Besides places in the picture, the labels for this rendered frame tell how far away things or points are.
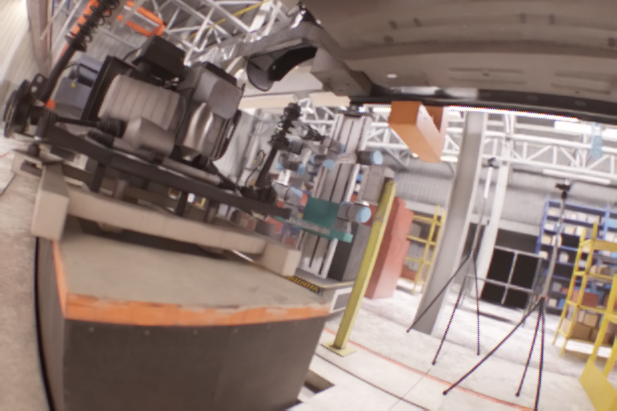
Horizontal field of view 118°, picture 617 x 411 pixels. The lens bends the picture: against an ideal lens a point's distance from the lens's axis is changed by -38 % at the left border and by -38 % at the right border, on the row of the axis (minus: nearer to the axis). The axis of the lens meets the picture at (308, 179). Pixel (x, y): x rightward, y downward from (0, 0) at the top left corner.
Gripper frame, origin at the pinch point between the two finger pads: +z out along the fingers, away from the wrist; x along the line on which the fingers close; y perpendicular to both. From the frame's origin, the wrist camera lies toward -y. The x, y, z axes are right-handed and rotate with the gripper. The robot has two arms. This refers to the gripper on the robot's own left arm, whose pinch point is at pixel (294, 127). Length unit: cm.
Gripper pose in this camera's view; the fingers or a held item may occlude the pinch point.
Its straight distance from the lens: 199.9
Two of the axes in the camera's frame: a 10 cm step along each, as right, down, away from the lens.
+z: -9.0, -4.1, -1.3
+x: -4.1, 9.1, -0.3
